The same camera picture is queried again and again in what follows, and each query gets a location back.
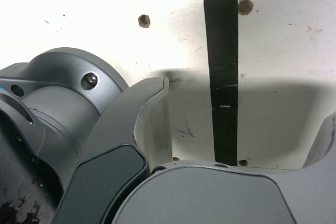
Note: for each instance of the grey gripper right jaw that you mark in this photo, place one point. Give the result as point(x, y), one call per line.
point(210, 197)

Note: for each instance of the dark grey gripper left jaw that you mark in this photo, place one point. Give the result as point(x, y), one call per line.
point(105, 171)

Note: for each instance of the black tape strip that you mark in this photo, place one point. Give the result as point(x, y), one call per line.
point(223, 64)

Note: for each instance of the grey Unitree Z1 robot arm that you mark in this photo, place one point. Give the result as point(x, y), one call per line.
point(52, 98)

